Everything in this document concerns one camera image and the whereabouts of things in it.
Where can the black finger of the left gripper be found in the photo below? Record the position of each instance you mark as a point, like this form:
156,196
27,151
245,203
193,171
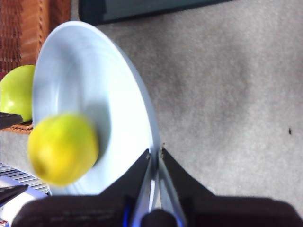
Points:
10,120
11,192

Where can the green apple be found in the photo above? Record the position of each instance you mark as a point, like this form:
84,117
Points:
16,92

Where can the yellow lemon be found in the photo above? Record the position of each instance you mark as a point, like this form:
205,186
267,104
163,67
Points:
64,149

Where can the grey ribbed panel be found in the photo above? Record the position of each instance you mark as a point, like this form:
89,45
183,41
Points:
26,178

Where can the blue round plate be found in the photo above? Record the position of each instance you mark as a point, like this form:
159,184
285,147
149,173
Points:
90,78

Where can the brown woven wicker basket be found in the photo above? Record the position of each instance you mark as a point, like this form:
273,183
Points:
26,28

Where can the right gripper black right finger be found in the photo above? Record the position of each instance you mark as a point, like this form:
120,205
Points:
225,212

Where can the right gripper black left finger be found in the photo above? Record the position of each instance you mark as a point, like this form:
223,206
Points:
94,210

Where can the black rectangular tray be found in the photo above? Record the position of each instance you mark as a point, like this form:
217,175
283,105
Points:
142,9

